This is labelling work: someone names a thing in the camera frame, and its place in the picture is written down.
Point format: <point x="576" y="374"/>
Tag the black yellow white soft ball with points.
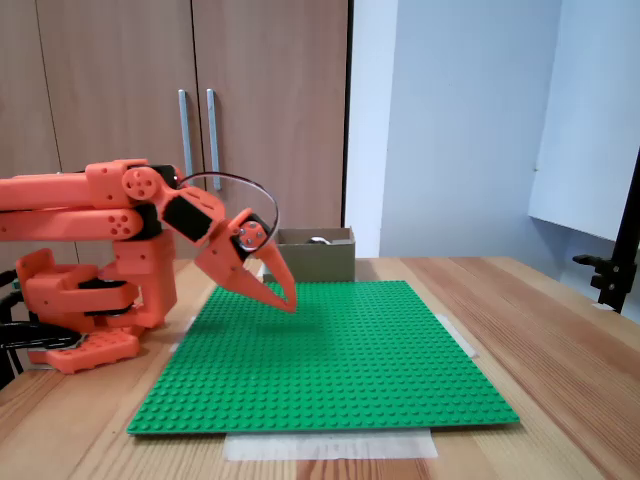
<point x="320" y="240"/>

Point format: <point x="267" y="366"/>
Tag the open cardboard box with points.
<point x="320" y="262"/>

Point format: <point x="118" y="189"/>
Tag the wide masking tape strip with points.
<point x="330" y="446"/>

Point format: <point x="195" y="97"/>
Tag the brown wooden cabinet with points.
<point x="120" y="75"/>

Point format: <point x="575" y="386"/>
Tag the white wall panel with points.
<point x="585" y="150"/>

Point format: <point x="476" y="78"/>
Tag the green studded baseplate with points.
<point x="325" y="380"/>

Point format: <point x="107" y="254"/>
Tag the black camera stand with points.
<point x="607" y="280"/>

